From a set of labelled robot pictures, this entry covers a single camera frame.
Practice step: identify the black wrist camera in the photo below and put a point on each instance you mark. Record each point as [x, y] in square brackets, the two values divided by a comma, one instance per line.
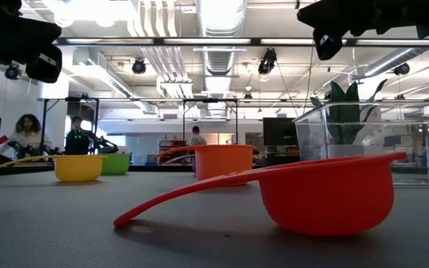
[45, 65]
[328, 44]

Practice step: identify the dark grey table mat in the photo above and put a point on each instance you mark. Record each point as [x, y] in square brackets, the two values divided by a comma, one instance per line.
[50, 223]

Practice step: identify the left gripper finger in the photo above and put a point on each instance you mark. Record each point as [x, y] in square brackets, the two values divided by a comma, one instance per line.
[21, 50]
[24, 30]

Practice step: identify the black metal frame stand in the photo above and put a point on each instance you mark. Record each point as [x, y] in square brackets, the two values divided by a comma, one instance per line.
[96, 123]
[184, 119]

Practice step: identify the green measuring cup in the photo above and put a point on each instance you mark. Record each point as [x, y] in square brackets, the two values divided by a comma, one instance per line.
[117, 164]

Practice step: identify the red tool cart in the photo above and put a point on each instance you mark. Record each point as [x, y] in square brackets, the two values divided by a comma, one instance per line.
[170, 144]

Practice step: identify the silver ventilation duct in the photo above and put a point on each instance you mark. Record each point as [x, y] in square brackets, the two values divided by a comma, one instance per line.
[393, 59]
[218, 63]

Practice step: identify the yellow measuring cup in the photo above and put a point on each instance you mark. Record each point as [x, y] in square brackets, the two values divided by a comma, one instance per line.
[78, 169]

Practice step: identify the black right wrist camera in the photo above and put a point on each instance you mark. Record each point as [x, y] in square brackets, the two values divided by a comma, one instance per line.
[328, 44]

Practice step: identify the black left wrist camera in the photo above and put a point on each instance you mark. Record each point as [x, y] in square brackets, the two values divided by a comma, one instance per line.
[45, 65]

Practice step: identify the black overhead camera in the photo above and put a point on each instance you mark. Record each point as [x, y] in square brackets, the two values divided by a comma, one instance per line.
[267, 61]

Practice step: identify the person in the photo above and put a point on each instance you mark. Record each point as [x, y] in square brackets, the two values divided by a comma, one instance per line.
[76, 141]
[28, 134]
[196, 138]

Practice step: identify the black aluminium table frame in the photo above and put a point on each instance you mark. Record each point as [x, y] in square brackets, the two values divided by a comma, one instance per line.
[140, 168]

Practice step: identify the green plant in white pot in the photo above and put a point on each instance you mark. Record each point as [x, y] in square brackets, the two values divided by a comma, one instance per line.
[343, 111]

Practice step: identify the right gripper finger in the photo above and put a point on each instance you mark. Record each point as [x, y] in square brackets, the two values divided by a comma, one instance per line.
[341, 27]
[333, 11]

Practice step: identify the black ceiling spotlight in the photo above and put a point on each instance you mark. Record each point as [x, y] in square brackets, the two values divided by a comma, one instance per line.
[139, 67]
[401, 69]
[11, 71]

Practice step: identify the clear plastic basket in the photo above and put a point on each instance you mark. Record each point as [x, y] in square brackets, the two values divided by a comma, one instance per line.
[311, 141]

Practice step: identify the black monitor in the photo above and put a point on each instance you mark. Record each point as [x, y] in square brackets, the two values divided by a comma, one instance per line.
[279, 132]

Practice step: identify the black background robot arm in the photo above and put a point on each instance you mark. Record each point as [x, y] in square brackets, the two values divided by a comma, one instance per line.
[24, 149]
[103, 143]

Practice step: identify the orange measuring cup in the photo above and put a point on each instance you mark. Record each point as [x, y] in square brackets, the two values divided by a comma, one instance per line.
[222, 162]

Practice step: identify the red measuring cup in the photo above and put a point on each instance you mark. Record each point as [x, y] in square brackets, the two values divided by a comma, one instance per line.
[326, 201]

